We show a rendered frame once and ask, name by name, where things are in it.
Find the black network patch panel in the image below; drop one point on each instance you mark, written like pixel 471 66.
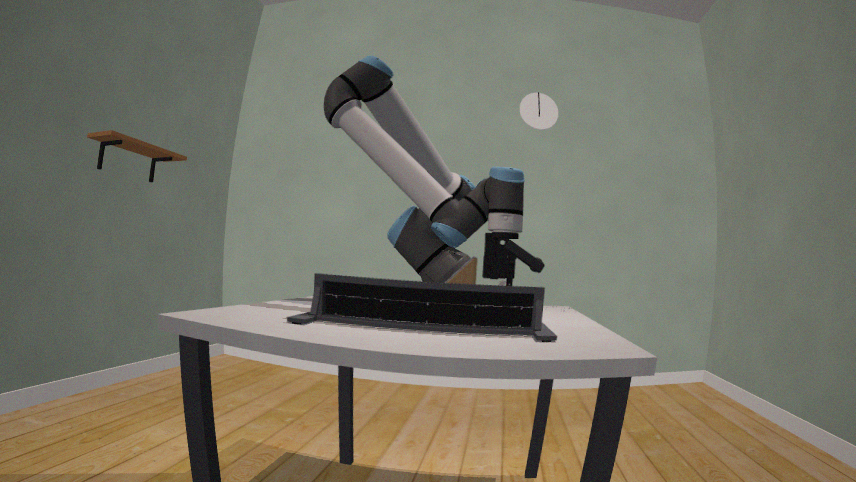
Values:
pixel 518 317

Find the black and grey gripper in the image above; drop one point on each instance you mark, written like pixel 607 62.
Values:
pixel 499 267

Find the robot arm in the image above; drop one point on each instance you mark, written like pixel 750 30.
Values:
pixel 425 237

